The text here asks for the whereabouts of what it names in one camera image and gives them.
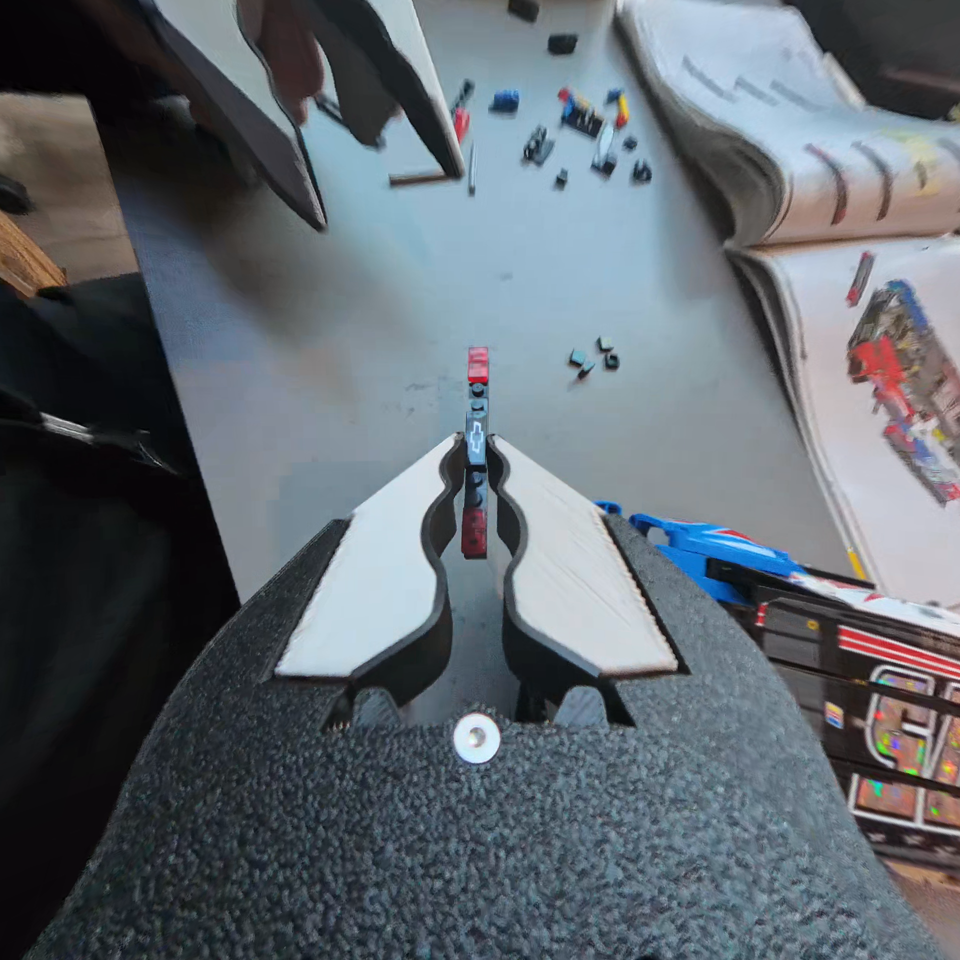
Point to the black plate brick assembly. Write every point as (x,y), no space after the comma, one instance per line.
(581,118)

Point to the long black beam brick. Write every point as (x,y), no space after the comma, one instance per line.
(604,146)

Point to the grey desk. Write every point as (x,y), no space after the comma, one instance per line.
(337,337)

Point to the yellow axle with red end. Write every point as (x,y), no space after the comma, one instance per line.
(621,111)

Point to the red and black brick piece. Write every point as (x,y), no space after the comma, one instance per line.
(461,120)

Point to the black and red brick strip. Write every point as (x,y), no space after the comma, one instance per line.
(477,439)

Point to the thin grey axle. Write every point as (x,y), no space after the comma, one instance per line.
(472,169)

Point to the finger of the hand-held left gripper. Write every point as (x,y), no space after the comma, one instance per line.
(240,112)
(427,90)

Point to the wooden furniture piece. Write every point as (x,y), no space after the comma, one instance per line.
(22,262)

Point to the person's left hand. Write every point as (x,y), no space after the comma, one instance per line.
(289,60)

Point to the red blue black brick car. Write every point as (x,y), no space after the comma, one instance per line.
(697,540)

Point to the open instruction booklet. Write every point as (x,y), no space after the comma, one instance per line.
(750,112)

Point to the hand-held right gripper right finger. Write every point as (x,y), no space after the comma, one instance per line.
(585,592)

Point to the blue connector brick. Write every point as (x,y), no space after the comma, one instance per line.
(505,100)

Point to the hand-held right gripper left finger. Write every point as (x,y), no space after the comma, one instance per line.
(367,592)

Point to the black hinge plate brick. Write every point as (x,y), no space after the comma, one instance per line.
(538,145)

